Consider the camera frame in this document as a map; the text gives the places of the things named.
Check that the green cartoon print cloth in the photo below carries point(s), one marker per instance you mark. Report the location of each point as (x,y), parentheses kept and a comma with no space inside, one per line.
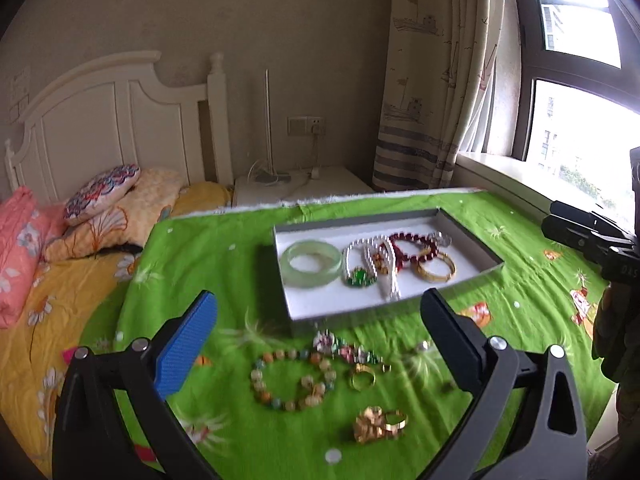
(450,310)

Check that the yellow floral bedsheet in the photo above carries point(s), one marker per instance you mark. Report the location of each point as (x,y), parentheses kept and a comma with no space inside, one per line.
(40,360)

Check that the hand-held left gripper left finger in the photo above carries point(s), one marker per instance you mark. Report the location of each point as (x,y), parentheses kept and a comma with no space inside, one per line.
(185,345)

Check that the white upright pole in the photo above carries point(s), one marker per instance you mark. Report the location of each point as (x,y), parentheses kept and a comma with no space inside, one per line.
(268,120)

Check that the boat print curtain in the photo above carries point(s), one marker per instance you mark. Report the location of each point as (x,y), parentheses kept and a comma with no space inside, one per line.
(435,85)

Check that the embroidered round cushion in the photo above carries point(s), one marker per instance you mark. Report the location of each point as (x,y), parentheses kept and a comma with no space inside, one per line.
(100,195)

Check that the pale green jade bangle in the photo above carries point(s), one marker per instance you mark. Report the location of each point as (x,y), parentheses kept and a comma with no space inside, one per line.
(287,265)

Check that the small filigree brooch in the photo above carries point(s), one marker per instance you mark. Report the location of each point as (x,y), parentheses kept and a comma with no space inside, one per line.
(441,239)

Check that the silver box with white lining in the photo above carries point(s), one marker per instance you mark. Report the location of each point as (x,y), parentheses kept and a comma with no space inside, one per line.
(320,305)

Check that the person's right forearm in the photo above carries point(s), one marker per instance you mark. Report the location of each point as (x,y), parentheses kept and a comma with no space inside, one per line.
(622,340)

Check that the window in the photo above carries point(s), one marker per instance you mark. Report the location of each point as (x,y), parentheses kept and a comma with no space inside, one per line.
(575,125)

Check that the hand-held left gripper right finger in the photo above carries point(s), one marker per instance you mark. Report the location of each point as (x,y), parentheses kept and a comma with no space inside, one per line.
(452,332)

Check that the gold bangle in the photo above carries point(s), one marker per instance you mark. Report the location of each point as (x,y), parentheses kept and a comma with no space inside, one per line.
(430,275)

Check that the white nightstand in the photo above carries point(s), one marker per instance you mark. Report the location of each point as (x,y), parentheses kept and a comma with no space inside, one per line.
(340,182)

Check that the yellow floral pillow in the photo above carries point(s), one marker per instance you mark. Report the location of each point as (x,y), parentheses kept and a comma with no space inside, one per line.
(135,215)

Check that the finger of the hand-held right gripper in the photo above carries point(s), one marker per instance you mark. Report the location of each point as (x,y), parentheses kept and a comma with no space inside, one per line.
(585,217)
(575,237)

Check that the wall socket plate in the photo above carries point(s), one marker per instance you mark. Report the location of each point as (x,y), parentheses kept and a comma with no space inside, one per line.
(300,125)

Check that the white wooden headboard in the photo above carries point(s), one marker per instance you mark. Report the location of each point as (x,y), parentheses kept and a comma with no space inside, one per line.
(90,120)

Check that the pink floral quilt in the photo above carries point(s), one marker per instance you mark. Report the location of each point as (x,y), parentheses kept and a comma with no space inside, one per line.
(25,250)

